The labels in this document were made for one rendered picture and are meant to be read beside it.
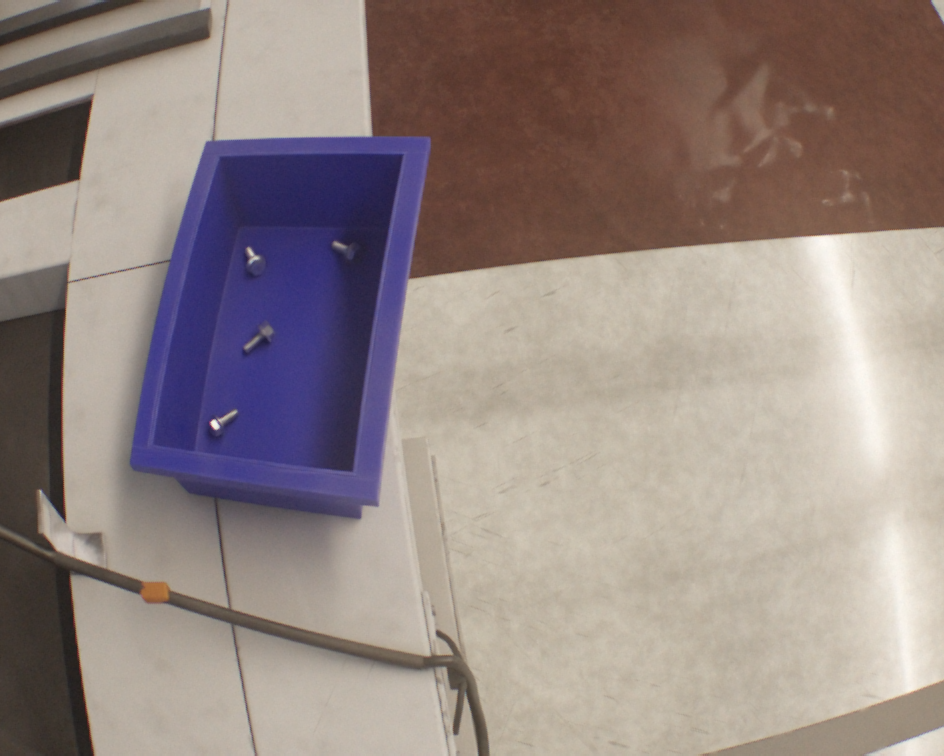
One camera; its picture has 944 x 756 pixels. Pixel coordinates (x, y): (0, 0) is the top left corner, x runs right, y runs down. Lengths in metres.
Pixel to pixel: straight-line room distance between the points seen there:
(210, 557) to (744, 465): 1.06
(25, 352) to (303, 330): 0.27
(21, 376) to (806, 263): 1.27
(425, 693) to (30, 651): 0.31
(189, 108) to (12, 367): 0.25
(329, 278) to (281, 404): 0.09
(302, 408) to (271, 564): 0.10
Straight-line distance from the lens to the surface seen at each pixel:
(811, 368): 1.83
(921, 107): 2.22
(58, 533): 0.79
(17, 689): 0.89
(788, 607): 1.69
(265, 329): 0.84
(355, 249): 0.86
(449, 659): 0.76
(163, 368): 0.77
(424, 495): 1.25
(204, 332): 0.84
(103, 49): 1.06
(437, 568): 1.23
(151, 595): 0.76
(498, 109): 2.02
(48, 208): 0.98
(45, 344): 0.99
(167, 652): 0.79
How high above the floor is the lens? 1.57
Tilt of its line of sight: 61 degrees down
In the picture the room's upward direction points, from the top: 2 degrees counter-clockwise
